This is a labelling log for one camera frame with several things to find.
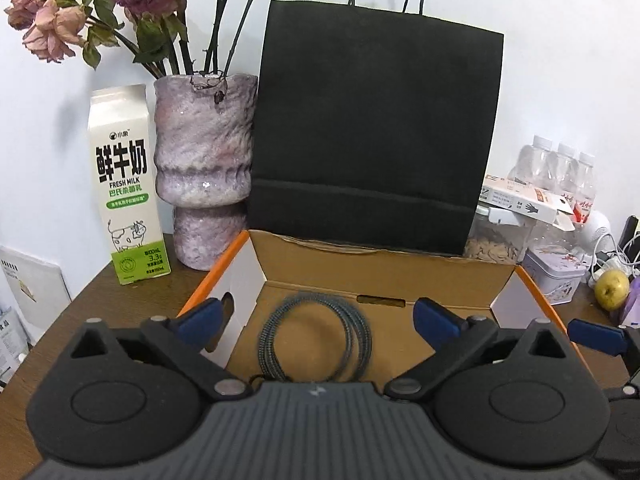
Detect orange cardboard box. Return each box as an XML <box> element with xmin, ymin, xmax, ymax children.
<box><xmin>175</xmin><ymin>229</ymin><xmax>596</xmax><ymax>393</ymax></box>

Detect small white desk fan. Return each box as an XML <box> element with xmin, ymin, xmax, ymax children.
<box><xmin>582</xmin><ymin>210</ymin><xmax>626</xmax><ymax>271</ymax></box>

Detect grey braided cable coil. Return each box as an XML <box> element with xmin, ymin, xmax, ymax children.
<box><xmin>247</xmin><ymin>292</ymin><xmax>373</xmax><ymax>386</ymax></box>

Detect black paper shopping bag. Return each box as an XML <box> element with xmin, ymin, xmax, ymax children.
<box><xmin>247</xmin><ymin>0</ymin><xmax>505</xmax><ymax>259</ymax></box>

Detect yellow-green apple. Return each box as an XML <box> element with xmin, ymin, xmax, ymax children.
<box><xmin>594</xmin><ymin>268</ymin><xmax>631</xmax><ymax>312</ymax></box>

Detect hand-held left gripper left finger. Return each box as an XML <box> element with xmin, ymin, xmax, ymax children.
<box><xmin>70</xmin><ymin>297</ymin><xmax>251</xmax><ymax>403</ymax></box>

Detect mottled purple ceramic vase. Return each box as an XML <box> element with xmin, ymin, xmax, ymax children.
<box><xmin>152</xmin><ymin>72</ymin><xmax>259</xmax><ymax>271</ymax></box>

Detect clear plastic seed jar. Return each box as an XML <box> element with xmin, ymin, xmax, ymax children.
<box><xmin>465</xmin><ymin>205</ymin><xmax>551</xmax><ymax>264</ymax></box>

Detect pale rectangular tin box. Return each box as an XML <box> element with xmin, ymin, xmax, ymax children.
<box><xmin>522</xmin><ymin>245</ymin><xmax>588</xmax><ymax>306</ymax></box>

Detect printed papers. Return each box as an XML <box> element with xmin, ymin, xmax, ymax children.
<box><xmin>0</xmin><ymin>305</ymin><xmax>31</xmax><ymax>391</ymax></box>

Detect purple gift bag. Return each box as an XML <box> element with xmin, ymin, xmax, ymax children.
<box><xmin>617</xmin><ymin>277</ymin><xmax>640</xmax><ymax>331</ymax></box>

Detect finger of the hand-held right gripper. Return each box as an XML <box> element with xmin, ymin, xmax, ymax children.
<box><xmin>567</xmin><ymin>317</ymin><xmax>640</xmax><ymax>361</ymax></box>

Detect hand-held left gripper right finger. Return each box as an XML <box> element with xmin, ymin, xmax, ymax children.
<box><xmin>382</xmin><ymin>297</ymin><xmax>573</xmax><ymax>403</ymax></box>

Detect white green milk carton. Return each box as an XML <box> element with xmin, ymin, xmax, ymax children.
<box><xmin>87</xmin><ymin>84</ymin><xmax>172</xmax><ymax>287</ymax></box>

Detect clear water bottle red label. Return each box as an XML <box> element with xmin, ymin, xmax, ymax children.
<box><xmin>570</xmin><ymin>151</ymin><xmax>598</xmax><ymax>223</ymax></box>
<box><xmin>545</xmin><ymin>142</ymin><xmax>578</xmax><ymax>201</ymax></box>
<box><xmin>515</xmin><ymin>135</ymin><xmax>553</xmax><ymax>196</ymax></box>

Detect white booklet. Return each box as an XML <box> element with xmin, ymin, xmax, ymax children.
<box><xmin>0</xmin><ymin>245</ymin><xmax>71</xmax><ymax>346</ymax></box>

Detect black charger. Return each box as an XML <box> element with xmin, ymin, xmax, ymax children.
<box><xmin>620</xmin><ymin>215</ymin><xmax>640</xmax><ymax>266</ymax></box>

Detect white charging cable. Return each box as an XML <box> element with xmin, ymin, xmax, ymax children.
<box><xmin>585</xmin><ymin>240</ymin><xmax>640</xmax><ymax>286</ymax></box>

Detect white glove carton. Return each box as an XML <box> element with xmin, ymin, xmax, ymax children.
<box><xmin>479</xmin><ymin>174</ymin><xmax>576</xmax><ymax>232</ymax></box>

